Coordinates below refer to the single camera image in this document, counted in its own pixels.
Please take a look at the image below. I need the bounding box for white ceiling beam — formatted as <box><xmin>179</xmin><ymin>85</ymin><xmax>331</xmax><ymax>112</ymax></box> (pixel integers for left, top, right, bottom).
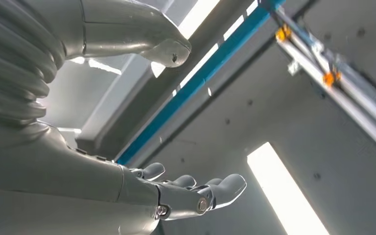
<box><xmin>74</xmin><ymin>55</ymin><xmax>158</xmax><ymax>160</ymax></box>

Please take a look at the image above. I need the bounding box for short ceiling light strip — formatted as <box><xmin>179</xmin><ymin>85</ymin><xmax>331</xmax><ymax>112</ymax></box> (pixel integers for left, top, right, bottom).
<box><xmin>69</xmin><ymin>56</ymin><xmax>123</xmax><ymax>76</ymax></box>

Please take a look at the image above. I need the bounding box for blue ceiling beam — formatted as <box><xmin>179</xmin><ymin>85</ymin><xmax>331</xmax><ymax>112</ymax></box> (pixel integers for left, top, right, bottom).
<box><xmin>116</xmin><ymin>0</ymin><xmax>286</xmax><ymax>166</ymax></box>

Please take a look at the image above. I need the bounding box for long ceiling light strip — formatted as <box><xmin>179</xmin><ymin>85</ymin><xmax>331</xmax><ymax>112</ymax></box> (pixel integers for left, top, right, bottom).
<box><xmin>150</xmin><ymin>0</ymin><xmax>260</xmax><ymax>98</ymax></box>

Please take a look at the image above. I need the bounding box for rectangular ceiling light panel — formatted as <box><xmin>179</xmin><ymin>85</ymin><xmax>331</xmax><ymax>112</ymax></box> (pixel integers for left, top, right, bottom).
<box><xmin>246</xmin><ymin>142</ymin><xmax>330</xmax><ymax>235</ymax></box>

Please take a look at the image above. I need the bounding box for white frame bracket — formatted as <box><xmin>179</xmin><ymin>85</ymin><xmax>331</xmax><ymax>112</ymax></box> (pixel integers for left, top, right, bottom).
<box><xmin>286</xmin><ymin>60</ymin><xmax>302</xmax><ymax>77</ymax></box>

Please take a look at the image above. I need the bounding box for orange frame connector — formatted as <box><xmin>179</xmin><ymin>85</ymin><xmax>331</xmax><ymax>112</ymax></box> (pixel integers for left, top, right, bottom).
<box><xmin>322</xmin><ymin>70</ymin><xmax>342</xmax><ymax>88</ymax></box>
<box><xmin>275</xmin><ymin>24</ymin><xmax>292</xmax><ymax>43</ymax></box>

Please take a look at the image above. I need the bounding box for aluminium frame rail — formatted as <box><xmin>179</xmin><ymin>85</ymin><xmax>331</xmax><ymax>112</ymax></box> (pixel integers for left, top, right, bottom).
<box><xmin>270</xmin><ymin>6</ymin><xmax>376</xmax><ymax>163</ymax></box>

